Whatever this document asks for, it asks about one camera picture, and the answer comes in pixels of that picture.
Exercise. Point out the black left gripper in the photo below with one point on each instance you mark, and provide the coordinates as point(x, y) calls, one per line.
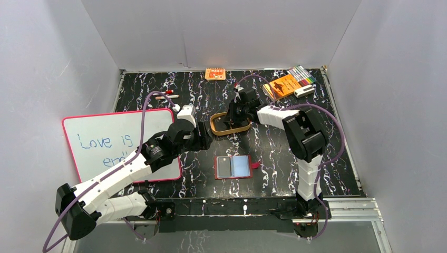
point(205, 135)

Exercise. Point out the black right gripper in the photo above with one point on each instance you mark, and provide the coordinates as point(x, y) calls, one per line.
point(231, 117)

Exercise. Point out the black VIP card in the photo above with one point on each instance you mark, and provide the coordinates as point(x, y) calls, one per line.
point(223, 167)

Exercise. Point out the red leather card holder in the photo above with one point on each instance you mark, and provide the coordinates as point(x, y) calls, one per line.
point(241, 167)

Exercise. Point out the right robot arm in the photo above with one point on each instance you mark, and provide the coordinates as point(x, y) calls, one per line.
point(305, 137)

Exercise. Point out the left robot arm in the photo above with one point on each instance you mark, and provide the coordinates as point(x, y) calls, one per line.
point(82, 207)

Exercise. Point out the tan oval tray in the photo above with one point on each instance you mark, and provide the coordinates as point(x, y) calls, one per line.
point(221, 128)

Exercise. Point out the small orange spiral notepad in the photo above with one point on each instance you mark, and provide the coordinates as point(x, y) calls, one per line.
point(215, 74)

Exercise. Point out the orange yellow book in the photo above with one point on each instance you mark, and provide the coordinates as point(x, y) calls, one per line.
point(281, 87)

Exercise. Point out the orange capped white marker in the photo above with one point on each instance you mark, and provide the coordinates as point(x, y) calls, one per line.
point(165, 97)

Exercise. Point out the white stapler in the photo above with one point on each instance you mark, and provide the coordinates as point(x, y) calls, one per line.
point(304, 91)

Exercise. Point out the pack of coloured markers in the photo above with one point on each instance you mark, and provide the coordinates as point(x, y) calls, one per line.
point(303, 77)

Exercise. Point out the pink framed whiteboard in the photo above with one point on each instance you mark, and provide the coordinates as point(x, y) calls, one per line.
point(99, 142)

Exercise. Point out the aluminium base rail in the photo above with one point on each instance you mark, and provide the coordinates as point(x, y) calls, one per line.
point(352, 224)

